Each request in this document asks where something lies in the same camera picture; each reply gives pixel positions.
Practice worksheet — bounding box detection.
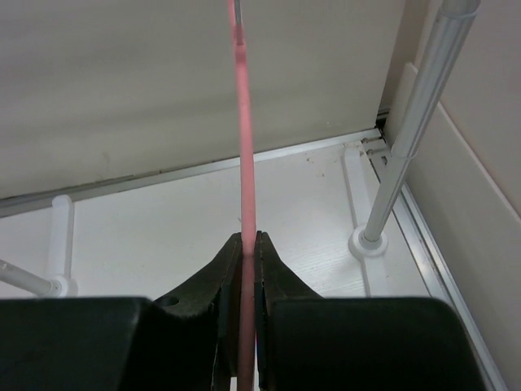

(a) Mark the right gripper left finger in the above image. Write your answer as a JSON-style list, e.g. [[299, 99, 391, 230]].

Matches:
[[1, 234, 242, 390]]

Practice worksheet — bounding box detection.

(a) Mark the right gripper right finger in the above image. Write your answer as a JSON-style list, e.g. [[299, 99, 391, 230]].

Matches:
[[255, 232, 485, 390]]

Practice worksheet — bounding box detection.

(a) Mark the white and silver clothes rack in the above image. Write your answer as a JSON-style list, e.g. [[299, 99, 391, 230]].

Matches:
[[1, 1, 480, 297]]

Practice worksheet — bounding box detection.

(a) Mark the pink clothes hanger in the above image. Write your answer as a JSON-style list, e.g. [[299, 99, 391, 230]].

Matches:
[[227, 1, 256, 390]]

